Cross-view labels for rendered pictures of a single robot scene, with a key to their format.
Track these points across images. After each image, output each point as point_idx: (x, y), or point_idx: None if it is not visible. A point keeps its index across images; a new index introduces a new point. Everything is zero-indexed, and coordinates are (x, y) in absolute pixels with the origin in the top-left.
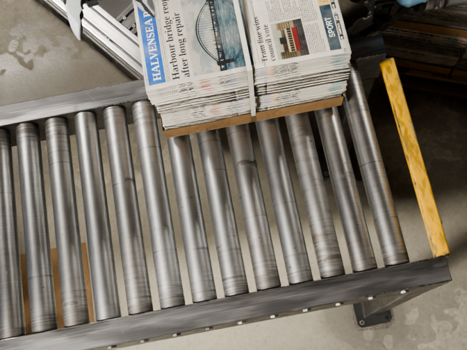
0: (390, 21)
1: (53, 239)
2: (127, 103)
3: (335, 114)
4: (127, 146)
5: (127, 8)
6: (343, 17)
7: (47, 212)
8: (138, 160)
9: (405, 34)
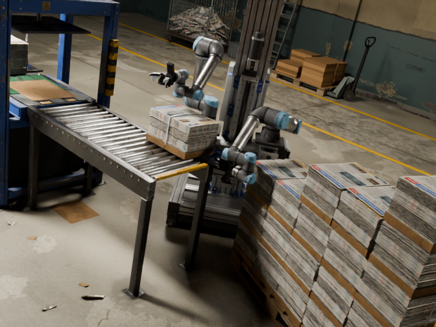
0: (224, 176)
1: (95, 208)
2: None
3: (180, 161)
4: (137, 137)
5: (192, 185)
6: None
7: (104, 204)
8: None
9: (245, 231)
